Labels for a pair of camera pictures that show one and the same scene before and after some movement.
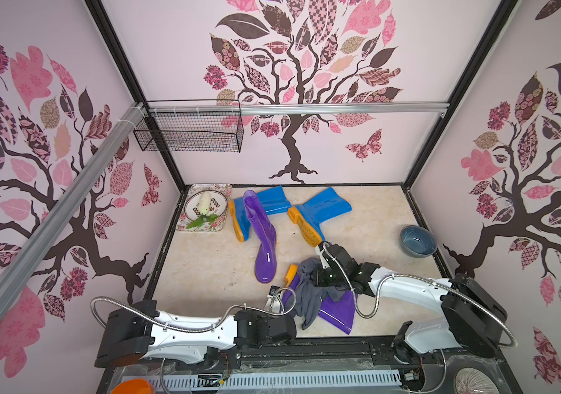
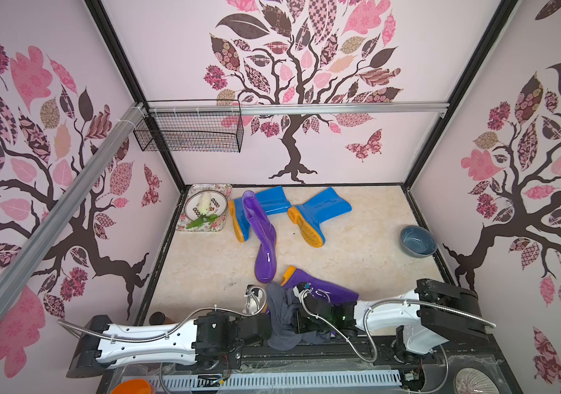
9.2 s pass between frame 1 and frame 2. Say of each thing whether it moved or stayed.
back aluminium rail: stayed
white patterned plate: stayed
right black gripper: moved
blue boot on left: stayed
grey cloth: moved
